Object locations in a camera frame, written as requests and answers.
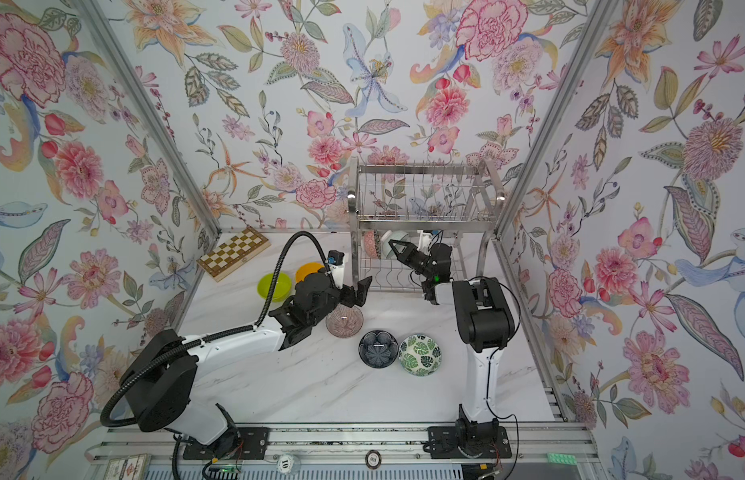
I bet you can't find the two-tier steel dish rack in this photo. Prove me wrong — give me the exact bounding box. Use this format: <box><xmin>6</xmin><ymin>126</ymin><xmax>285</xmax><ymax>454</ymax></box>
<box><xmin>346</xmin><ymin>158</ymin><xmax>507</xmax><ymax>293</ymax></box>

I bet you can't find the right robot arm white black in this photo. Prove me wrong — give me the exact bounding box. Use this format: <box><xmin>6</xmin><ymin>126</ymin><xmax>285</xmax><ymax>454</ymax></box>
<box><xmin>388</xmin><ymin>239</ymin><xmax>518</xmax><ymax>458</ymax></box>

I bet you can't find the pink striped ceramic bowl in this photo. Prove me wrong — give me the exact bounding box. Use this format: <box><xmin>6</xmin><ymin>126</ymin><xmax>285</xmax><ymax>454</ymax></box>
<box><xmin>324</xmin><ymin>305</ymin><xmax>364</xmax><ymax>338</ymax></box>

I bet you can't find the aluminium front rail frame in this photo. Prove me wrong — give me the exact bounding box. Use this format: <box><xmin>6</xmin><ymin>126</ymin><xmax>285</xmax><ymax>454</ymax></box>
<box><xmin>84</xmin><ymin>421</ymin><xmax>607</xmax><ymax>479</ymax></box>

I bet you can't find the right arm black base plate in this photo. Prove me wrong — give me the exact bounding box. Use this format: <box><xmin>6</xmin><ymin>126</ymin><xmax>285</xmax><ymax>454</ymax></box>
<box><xmin>423</xmin><ymin>423</ymin><xmax>514</xmax><ymax>461</ymax></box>

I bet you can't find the lime green plastic bowl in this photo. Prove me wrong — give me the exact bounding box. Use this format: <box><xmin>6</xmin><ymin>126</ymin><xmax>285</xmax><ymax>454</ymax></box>
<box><xmin>256</xmin><ymin>271</ymin><xmax>292</xmax><ymax>303</ymax></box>

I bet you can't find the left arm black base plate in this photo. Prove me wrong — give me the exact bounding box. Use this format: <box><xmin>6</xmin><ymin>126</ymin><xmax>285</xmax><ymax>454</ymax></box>
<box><xmin>182</xmin><ymin>427</ymin><xmax>270</xmax><ymax>461</ymax></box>

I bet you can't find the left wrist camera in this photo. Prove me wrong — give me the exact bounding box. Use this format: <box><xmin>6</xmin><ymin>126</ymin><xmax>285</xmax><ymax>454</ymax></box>
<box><xmin>326</xmin><ymin>250</ymin><xmax>346</xmax><ymax>290</ymax></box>

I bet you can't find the orange yellow plastic bowl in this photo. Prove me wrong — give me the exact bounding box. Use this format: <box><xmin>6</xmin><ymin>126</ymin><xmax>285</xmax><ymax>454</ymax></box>
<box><xmin>294</xmin><ymin>262</ymin><xmax>324</xmax><ymax>283</ymax></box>

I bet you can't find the wooden chess board box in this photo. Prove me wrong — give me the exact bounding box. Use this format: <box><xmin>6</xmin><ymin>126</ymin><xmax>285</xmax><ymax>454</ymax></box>
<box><xmin>198</xmin><ymin>227</ymin><xmax>270</xmax><ymax>282</ymax></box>

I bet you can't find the green leaf pattern bowl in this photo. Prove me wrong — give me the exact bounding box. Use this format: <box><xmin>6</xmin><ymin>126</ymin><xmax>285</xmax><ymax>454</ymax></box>
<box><xmin>399</xmin><ymin>334</ymin><xmax>443</xmax><ymax>377</ymax></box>

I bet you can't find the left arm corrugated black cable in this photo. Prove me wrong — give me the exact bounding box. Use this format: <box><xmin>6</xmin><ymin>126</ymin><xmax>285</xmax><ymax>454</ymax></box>
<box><xmin>99</xmin><ymin>230</ymin><xmax>332</xmax><ymax>428</ymax></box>

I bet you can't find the pale green ceramic bowl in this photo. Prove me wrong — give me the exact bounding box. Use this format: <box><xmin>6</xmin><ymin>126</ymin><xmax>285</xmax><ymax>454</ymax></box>
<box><xmin>380</xmin><ymin>230</ymin><xmax>414</xmax><ymax>260</ymax></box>

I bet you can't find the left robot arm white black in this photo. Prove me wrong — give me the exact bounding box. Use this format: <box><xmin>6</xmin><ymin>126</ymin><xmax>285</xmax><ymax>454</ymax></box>
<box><xmin>100</xmin><ymin>270</ymin><xmax>373</xmax><ymax>446</ymax></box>

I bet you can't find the dark blue floral bowl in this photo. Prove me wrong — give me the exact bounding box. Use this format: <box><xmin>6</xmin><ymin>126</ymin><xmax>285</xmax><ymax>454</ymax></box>
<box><xmin>358</xmin><ymin>330</ymin><xmax>399</xmax><ymax>369</ymax></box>

